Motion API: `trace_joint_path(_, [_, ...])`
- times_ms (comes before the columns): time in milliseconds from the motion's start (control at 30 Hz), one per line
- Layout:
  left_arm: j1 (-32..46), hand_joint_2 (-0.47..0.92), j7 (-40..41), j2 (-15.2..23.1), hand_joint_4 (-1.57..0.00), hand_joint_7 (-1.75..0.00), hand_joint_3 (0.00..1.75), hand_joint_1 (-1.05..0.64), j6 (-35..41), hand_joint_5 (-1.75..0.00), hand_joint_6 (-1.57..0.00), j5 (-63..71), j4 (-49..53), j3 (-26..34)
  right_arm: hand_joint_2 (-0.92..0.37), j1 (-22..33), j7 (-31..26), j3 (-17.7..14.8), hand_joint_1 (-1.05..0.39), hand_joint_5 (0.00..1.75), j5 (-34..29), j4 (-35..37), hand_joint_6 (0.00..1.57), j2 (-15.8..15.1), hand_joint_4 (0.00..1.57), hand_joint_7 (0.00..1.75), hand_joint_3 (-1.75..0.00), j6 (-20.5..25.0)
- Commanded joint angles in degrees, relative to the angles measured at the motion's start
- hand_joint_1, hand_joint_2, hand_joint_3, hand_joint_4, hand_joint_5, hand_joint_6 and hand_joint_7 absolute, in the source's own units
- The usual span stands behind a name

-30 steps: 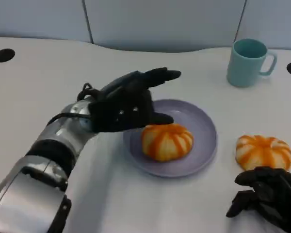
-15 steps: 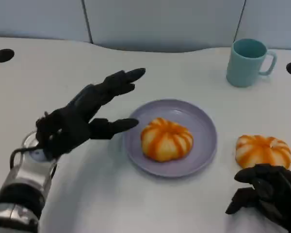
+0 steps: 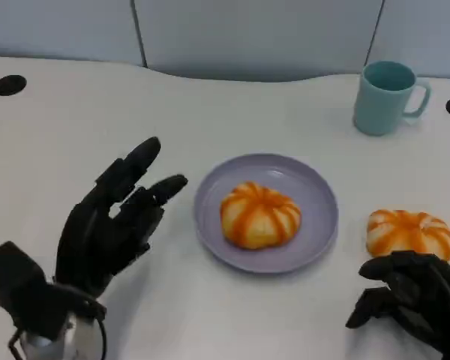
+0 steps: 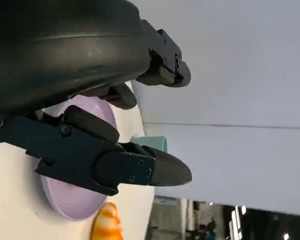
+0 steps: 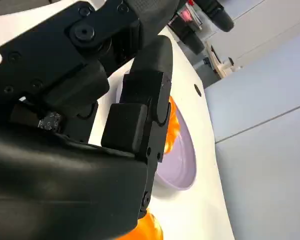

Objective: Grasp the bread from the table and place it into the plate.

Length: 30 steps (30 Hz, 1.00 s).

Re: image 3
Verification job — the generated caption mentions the orange white toy bread roll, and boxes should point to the orange white toy bread roll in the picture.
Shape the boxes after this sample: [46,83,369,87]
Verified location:
[220,181,302,251]
[366,208,450,262]

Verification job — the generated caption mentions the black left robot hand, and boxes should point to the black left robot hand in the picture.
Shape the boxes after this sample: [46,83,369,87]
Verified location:
[54,136,189,296]

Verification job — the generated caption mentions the pale green mug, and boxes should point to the pale green mug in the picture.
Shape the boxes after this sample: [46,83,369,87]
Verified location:
[352,61,433,137]

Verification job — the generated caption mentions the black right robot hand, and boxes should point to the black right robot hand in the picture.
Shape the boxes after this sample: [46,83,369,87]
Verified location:
[345,250,450,360]

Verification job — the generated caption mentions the grey partition panel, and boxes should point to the grey partition panel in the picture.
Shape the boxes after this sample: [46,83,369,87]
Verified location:
[130,0,386,83]
[0,0,147,68]
[366,0,450,80]

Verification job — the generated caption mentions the lilac plate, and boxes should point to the lilac plate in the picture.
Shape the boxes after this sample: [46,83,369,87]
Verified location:
[193,152,339,277]

